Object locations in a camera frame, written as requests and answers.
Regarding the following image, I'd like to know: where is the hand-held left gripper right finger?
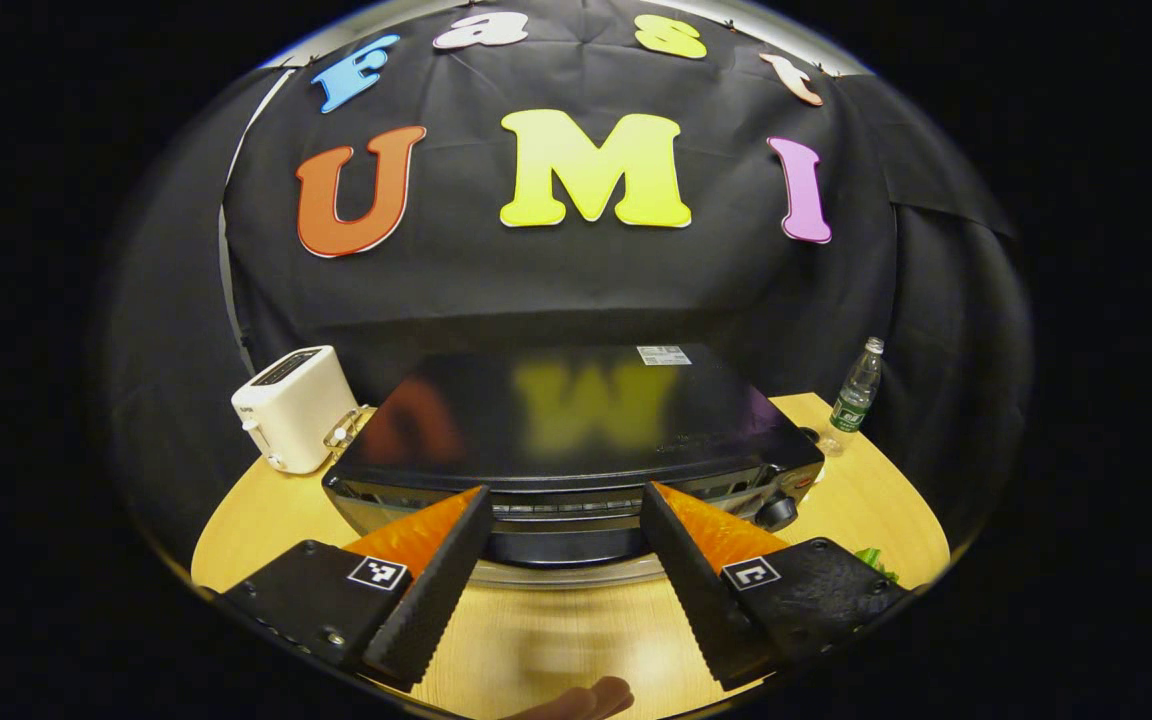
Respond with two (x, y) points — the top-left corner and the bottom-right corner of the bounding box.
(639, 480), (912, 694)

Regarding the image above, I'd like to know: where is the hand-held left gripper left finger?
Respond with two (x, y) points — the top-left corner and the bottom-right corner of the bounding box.
(221, 485), (495, 694)

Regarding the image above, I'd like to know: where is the green leafy vegetable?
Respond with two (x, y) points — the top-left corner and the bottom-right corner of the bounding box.
(853, 546), (901, 585)

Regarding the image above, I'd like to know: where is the black electric oven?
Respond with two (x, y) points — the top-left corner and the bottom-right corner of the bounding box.
(321, 343), (827, 589)

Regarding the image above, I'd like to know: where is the clear glass container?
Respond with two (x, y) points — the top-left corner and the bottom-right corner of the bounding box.
(324, 404), (378, 452)

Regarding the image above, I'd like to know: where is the white toaster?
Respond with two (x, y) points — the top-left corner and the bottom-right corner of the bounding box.
(231, 345), (361, 475)

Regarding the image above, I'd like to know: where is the clear plastic water bottle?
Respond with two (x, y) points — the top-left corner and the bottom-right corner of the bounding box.
(822, 337), (885, 459)

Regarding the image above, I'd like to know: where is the black backdrop cloth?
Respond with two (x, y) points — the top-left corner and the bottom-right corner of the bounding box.
(101, 0), (1035, 561)

